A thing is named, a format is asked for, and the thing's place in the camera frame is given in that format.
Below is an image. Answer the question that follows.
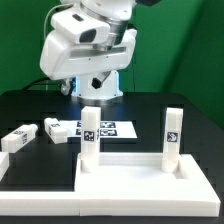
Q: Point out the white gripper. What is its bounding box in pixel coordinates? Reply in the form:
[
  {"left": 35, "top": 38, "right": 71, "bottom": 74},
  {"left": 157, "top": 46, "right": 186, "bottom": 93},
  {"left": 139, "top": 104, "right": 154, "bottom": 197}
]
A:
[{"left": 40, "top": 7, "right": 137, "bottom": 95}]

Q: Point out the white desk top tray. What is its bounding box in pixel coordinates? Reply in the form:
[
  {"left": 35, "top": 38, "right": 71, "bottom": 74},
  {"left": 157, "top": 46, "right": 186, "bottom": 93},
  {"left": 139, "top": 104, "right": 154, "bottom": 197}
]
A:
[{"left": 74, "top": 152, "right": 216, "bottom": 201}]

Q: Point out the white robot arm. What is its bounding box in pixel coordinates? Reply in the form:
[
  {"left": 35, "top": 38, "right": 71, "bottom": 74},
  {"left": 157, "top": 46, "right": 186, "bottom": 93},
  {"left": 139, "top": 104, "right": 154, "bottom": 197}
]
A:
[{"left": 40, "top": 0, "right": 161, "bottom": 101}]

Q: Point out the fiducial marker sheet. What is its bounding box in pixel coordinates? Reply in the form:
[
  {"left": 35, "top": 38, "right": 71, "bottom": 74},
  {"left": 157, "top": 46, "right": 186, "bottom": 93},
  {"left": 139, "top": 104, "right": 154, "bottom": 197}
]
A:
[{"left": 60, "top": 120, "right": 137, "bottom": 139}]

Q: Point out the white L-shaped fence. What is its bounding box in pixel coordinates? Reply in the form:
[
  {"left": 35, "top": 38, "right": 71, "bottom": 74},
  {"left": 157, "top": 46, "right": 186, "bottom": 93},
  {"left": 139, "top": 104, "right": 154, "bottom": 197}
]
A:
[{"left": 0, "top": 153, "right": 221, "bottom": 218}]

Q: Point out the black cable on table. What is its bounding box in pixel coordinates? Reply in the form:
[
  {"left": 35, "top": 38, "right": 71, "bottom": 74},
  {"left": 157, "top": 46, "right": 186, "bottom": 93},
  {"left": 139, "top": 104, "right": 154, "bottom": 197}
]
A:
[{"left": 20, "top": 76, "right": 64, "bottom": 92}]

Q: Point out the white cable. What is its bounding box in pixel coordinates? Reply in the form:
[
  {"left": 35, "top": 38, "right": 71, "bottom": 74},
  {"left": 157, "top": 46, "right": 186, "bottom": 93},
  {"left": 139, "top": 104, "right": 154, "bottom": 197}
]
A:
[{"left": 43, "top": 3, "right": 68, "bottom": 41}]

